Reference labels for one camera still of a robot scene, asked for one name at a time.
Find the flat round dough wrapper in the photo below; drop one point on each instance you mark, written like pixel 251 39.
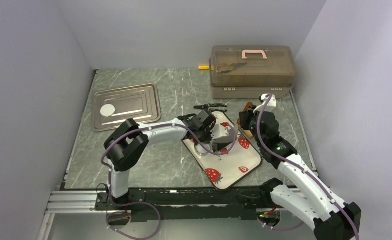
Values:
pixel 107 110

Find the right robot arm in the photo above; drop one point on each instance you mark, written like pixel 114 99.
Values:
pixel 323 211

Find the spatula with wooden handle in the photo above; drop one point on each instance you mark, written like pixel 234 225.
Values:
pixel 223 145

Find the steel baking tray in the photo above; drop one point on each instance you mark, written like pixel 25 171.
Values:
pixel 140 103

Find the strawberry pattern white tray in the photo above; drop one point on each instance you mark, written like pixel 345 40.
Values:
pixel 223 170

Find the wooden rolling pin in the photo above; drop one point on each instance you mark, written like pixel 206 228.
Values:
pixel 246 133

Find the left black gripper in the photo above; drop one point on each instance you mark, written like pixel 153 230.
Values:
pixel 208 139

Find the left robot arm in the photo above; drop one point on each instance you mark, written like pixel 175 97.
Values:
pixel 125 146

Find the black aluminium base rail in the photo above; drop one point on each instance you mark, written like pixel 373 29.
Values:
pixel 244 203

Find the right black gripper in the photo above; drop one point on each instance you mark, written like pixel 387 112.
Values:
pixel 245 117

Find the brown translucent tool box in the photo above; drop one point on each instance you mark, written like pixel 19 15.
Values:
pixel 248 71

